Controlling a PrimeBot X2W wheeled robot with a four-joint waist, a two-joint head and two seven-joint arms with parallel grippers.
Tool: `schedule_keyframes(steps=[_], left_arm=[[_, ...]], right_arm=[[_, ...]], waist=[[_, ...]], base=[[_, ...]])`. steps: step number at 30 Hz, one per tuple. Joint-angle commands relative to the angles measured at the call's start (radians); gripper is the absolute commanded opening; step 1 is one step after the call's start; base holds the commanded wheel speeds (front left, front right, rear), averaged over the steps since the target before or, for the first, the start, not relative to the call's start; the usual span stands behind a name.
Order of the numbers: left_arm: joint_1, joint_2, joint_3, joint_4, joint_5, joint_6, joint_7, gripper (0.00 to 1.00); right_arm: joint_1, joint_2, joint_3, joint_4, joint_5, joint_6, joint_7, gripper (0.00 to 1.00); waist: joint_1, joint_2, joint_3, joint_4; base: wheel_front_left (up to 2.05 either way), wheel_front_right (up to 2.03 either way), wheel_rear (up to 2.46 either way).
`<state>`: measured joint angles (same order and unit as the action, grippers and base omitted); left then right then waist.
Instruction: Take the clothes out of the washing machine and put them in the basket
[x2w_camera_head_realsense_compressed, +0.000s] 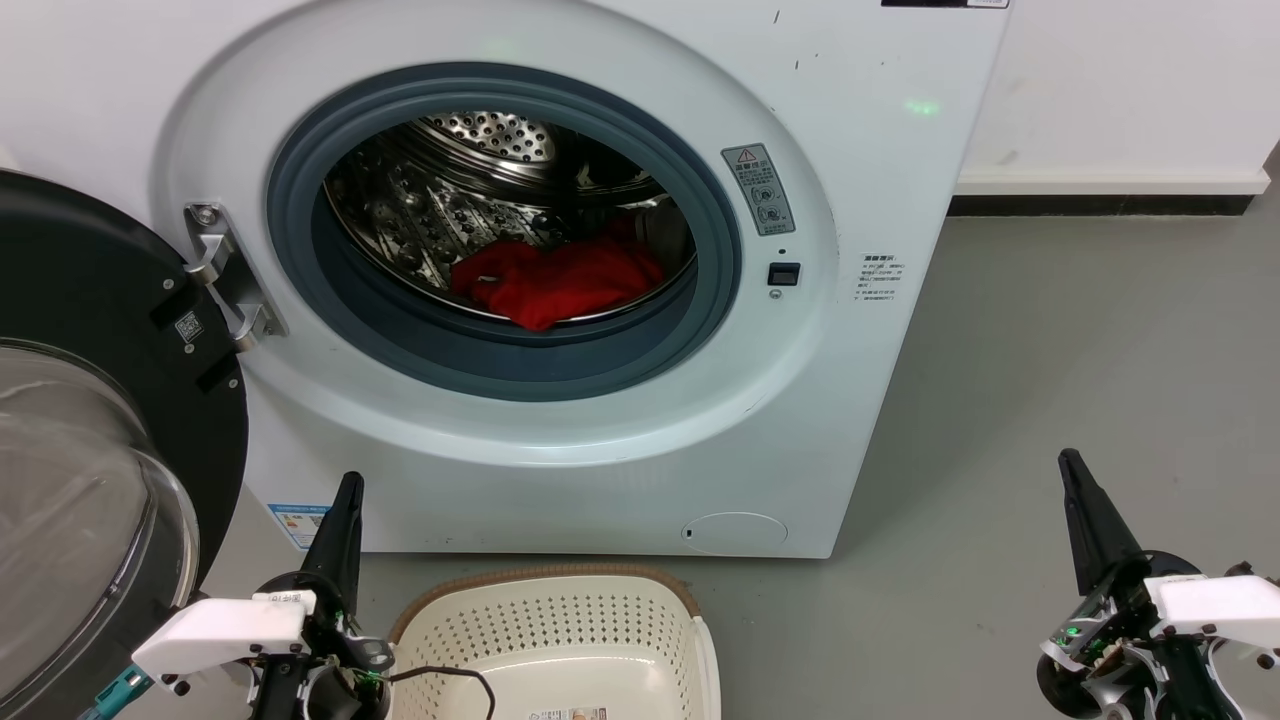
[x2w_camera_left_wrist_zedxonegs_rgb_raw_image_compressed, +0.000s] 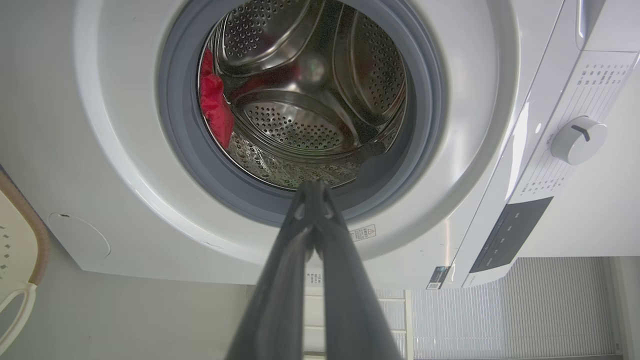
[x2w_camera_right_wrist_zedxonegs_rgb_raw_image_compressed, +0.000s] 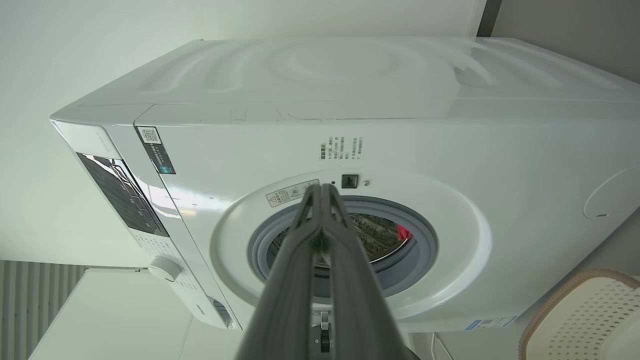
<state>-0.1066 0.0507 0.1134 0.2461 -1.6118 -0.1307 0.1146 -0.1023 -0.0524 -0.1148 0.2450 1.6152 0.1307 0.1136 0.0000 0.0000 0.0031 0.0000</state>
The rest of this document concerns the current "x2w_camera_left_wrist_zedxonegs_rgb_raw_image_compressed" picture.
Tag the beige laundry basket brown rim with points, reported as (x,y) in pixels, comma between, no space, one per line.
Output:
(20,240)

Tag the red cloth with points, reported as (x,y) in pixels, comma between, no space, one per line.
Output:
(216,107)

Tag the white slatted blind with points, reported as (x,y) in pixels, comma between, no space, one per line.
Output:
(525,310)

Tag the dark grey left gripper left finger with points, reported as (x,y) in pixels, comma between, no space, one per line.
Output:
(280,300)

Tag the stainless steel washing machine drum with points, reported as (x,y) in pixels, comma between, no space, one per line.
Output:
(310,115)

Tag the white front-load washing machine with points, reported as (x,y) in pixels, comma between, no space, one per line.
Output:
(125,150)

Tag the round white filter cover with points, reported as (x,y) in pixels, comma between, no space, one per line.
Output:
(80,237)

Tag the dark grey touch control panel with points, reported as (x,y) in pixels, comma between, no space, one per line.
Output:
(510,235)

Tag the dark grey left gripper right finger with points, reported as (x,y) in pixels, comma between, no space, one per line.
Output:
(350,310)

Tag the printed text instruction sticker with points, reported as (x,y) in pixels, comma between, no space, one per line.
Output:
(315,280)

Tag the white program dial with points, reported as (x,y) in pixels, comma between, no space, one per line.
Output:
(577,141)

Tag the warning triangle sticker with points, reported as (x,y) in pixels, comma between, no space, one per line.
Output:
(364,233)

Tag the grey rubber door gasket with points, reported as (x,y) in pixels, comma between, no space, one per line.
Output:
(175,115)

